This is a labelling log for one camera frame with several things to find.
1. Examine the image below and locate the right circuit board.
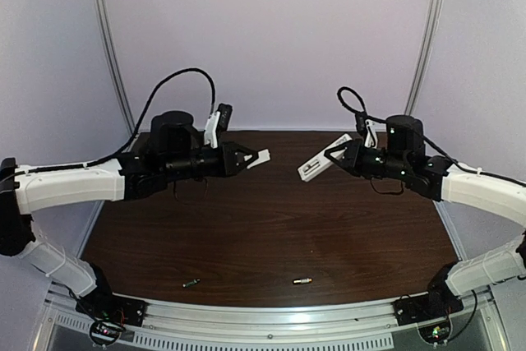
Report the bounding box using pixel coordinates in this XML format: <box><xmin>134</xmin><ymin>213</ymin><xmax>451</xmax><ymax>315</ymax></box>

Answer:
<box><xmin>417</xmin><ymin>319</ymin><xmax>452</xmax><ymax>346</ymax></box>

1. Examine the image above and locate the aluminium frame post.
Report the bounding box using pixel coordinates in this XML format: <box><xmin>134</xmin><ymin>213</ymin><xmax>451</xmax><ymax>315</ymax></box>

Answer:
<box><xmin>404</xmin><ymin>0</ymin><xmax>444</xmax><ymax>116</ymax></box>
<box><xmin>94</xmin><ymin>0</ymin><xmax>135</xmax><ymax>136</ymax></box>

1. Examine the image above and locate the right aluminium frame post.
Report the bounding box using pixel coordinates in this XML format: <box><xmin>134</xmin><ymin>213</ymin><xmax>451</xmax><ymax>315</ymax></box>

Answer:
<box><xmin>404</xmin><ymin>0</ymin><xmax>444</xmax><ymax>116</ymax></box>

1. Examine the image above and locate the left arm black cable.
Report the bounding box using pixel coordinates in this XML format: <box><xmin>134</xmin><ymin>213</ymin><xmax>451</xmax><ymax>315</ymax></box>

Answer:
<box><xmin>16</xmin><ymin>67</ymin><xmax>218</xmax><ymax>175</ymax></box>

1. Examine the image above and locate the left aluminium frame post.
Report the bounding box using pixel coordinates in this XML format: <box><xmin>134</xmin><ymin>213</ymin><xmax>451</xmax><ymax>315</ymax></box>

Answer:
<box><xmin>94</xmin><ymin>0</ymin><xmax>135</xmax><ymax>136</ymax></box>

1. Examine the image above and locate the green AAA battery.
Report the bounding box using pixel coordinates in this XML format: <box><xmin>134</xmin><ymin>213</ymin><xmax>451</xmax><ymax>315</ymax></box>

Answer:
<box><xmin>182</xmin><ymin>279</ymin><xmax>201</xmax><ymax>289</ymax></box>

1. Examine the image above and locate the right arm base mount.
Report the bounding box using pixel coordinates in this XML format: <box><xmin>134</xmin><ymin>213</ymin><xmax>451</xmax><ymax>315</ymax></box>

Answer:
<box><xmin>392</xmin><ymin>282</ymin><xmax>464</xmax><ymax>326</ymax></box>

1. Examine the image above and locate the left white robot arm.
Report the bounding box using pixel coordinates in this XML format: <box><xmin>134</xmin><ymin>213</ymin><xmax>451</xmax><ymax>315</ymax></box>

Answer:
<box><xmin>1</xmin><ymin>142</ymin><xmax>270</xmax><ymax>298</ymax></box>

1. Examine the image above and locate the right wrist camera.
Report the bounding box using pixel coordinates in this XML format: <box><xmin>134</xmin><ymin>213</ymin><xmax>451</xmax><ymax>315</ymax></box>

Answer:
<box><xmin>355</xmin><ymin>112</ymin><xmax>379</xmax><ymax>148</ymax></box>

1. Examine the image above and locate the white remote control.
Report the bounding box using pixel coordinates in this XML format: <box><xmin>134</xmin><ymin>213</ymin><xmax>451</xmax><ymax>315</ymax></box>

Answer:
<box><xmin>298</xmin><ymin>133</ymin><xmax>352</xmax><ymax>182</ymax></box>

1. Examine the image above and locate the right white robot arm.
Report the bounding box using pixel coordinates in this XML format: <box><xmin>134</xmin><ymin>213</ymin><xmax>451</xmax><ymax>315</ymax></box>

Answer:
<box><xmin>324</xmin><ymin>115</ymin><xmax>525</xmax><ymax>297</ymax></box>

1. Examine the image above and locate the front aluminium rail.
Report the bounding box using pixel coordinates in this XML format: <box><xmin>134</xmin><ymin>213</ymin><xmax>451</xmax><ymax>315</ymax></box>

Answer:
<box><xmin>43</xmin><ymin>280</ymin><xmax>498</xmax><ymax>350</ymax></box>

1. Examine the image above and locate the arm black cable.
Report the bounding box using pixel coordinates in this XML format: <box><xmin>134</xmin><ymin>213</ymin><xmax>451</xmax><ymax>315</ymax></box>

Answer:
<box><xmin>16</xmin><ymin>67</ymin><xmax>218</xmax><ymax>175</ymax></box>
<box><xmin>336</xmin><ymin>86</ymin><xmax>526</xmax><ymax>187</ymax></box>

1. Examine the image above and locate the white battery cover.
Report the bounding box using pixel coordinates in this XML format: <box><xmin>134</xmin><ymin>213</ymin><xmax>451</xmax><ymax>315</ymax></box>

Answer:
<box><xmin>244</xmin><ymin>149</ymin><xmax>270</xmax><ymax>169</ymax></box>

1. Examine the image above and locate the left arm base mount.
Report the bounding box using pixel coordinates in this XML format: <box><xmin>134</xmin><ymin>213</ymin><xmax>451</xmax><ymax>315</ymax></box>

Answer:
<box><xmin>75</xmin><ymin>284</ymin><xmax>146</xmax><ymax>327</ymax></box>

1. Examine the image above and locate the left circuit board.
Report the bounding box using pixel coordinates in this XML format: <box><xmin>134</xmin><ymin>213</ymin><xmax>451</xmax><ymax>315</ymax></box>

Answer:
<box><xmin>88</xmin><ymin>320</ymin><xmax>125</xmax><ymax>347</ymax></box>

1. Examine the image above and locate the circuit board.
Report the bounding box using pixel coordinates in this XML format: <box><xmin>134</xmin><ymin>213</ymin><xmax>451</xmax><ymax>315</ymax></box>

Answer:
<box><xmin>417</xmin><ymin>319</ymin><xmax>452</xmax><ymax>346</ymax></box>
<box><xmin>88</xmin><ymin>320</ymin><xmax>125</xmax><ymax>347</ymax></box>

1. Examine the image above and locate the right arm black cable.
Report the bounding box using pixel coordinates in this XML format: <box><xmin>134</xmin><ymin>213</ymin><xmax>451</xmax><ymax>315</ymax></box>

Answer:
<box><xmin>336</xmin><ymin>86</ymin><xmax>526</xmax><ymax>187</ymax></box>

